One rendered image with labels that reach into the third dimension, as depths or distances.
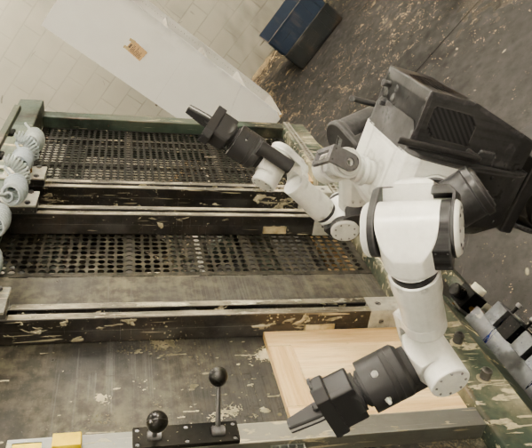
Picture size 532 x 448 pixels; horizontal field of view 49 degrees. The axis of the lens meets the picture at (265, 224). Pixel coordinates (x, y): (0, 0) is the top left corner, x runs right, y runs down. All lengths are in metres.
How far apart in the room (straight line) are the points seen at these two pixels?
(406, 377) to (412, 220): 0.28
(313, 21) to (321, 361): 4.50
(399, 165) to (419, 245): 0.41
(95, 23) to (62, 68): 1.66
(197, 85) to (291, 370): 4.08
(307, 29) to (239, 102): 0.93
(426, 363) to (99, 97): 6.04
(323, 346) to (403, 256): 0.72
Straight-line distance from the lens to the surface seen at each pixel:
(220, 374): 1.15
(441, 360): 0.96
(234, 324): 1.47
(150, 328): 1.45
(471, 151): 1.22
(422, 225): 0.79
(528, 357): 1.57
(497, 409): 1.43
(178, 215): 1.88
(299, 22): 5.63
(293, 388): 1.35
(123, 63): 5.19
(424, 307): 0.86
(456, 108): 1.18
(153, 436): 1.17
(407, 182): 0.86
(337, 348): 1.49
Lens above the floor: 2.01
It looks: 26 degrees down
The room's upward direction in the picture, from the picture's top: 57 degrees counter-clockwise
